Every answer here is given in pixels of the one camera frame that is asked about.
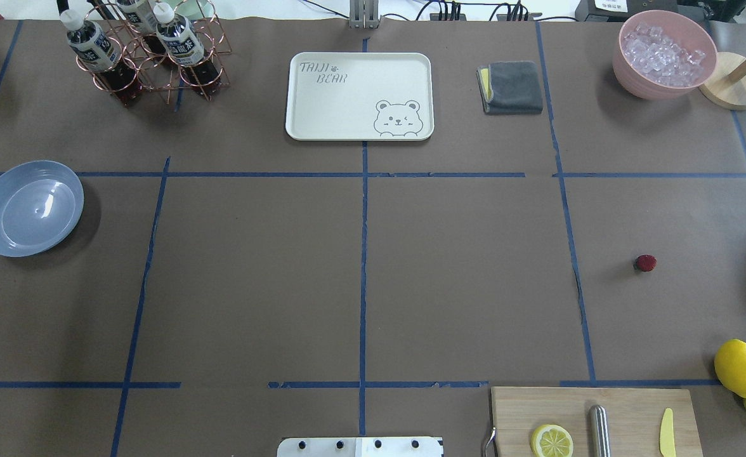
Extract blue plastic plate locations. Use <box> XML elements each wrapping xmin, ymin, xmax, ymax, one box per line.
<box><xmin>0</xmin><ymin>160</ymin><xmax>85</xmax><ymax>258</ymax></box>

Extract red strawberry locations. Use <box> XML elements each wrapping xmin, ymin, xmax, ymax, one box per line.
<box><xmin>633</xmin><ymin>255</ymin><xmax>657</xmax><ymax>272</ymax></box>

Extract cream bear tray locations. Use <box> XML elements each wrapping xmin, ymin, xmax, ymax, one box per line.
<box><xmin>284</xmin><ymin>52</ymin><xmax>435</xmax><ymax>142</ymax></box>

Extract grey folded cloth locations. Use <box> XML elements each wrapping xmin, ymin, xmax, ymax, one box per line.
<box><xmin>476</xmin><ymin>61</ymin><xmax>543</xmax><ymax>116</ymax></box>

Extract dark tea bottle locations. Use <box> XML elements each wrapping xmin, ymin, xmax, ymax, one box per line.
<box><xmin>115</xmin><ymin>1</ymin><xmax>167</xmax><ymax>55</ymax></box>
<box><xmin>60</xmin><ymin>9</ymin><xmax>143</xmax><ymax>106</ymax></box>
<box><xmin>153</xmin><ymin>1</ymin><xmax>221</xmax><ymax>98</ymax></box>

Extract lemon half slice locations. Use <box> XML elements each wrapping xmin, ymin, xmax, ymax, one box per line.
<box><xmin>530</xmin><ymin>423</ymin><xmax>574</xmax><ymax>456</ymax></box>

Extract wooden cutting board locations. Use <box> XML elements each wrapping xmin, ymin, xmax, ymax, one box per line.
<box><xmin>491</xmin><ymin>387</ymin><xmax>703</xmax><ymax>456</ymax></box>

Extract pink bowl of ice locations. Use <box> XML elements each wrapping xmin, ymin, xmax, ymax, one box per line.
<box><xmin>613</xmin><ymin>10</ymin><xmax>717</xmax><ymax>100</ymax></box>

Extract wooden cup tree stand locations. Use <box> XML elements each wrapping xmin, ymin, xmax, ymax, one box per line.
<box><xmin>700</xmin><ymin>52</ymin><xmax>746</xmax><ymax>110</ymax></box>

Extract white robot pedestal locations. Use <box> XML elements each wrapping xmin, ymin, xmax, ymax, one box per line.
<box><xmin>277</xmin><ymin>436</ymin><xmax>445</xmax><ymax>456</ymax></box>

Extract copper wire bottle rack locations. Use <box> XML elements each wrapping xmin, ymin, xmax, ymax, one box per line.
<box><xmin>58</xmin><ymin>1</ymin><xmax>232</xmax><ymax>107</ymax></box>

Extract steel handled knife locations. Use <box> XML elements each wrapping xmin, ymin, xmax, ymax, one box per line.
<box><xmin>589</xmin><ymin>404</ymin><xmax>612</xmax><ymax>456</ymax></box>

